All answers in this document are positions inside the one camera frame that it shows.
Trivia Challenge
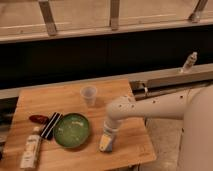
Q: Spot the metal rail bracket left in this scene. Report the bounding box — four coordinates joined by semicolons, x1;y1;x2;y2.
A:
38;0;57;36

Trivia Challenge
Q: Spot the metal rail bracket middle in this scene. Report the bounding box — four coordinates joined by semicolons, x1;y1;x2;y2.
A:
109;0;120;31

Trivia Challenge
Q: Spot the beige ribbed gripper wrist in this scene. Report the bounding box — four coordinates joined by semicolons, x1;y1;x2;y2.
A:
99;120;121;152

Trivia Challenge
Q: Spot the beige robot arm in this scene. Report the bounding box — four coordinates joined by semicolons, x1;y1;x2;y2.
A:
99;85;213;171

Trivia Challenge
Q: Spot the translucent plastic cup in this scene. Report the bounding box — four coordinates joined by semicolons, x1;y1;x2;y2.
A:
80;86;97;106

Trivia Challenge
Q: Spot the white labelled bottle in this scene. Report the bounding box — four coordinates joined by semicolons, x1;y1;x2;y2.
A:
20;126;41;169

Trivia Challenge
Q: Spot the green ceramic bowl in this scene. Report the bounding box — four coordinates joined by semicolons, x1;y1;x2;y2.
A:
53;113;90;149

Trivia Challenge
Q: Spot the metal rail bracket right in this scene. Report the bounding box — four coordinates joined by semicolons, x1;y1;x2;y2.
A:
188;0;208;23

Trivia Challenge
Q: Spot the dark red chili pepper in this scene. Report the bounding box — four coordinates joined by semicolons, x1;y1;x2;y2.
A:
29;115;49;124

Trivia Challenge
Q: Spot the small clear bottle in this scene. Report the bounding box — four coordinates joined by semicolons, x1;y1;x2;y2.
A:
181;52;197;73

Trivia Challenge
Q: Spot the black rectangular box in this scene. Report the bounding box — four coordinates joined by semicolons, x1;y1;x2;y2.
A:
40;112;62;140

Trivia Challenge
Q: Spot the metal rail bracket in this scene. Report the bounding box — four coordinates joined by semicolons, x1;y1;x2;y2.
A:
109;0;120;31
188;0;208;23
38;0;57;36

